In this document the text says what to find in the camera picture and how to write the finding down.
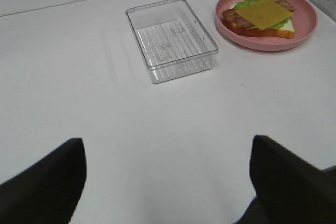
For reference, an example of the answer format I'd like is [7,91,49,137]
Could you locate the pink round plate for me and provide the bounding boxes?
[215,0,318,51]

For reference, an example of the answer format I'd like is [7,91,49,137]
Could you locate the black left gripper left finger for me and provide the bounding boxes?
[1,138,87,223]

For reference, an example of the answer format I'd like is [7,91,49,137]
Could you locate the bacon strip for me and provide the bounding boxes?
[275,0,295,12]
[222,9,252,28]

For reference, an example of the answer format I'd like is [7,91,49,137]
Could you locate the bread slice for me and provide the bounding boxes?
[223,18,295,39]

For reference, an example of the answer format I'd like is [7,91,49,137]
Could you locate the yellow cheese slice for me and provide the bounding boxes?
[234,0,294,31]

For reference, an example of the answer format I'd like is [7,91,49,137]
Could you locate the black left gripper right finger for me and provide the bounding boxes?
[237,135,335,223]

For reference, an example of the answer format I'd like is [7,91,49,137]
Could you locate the clear left plastic tray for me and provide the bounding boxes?
[125,0,218,84]

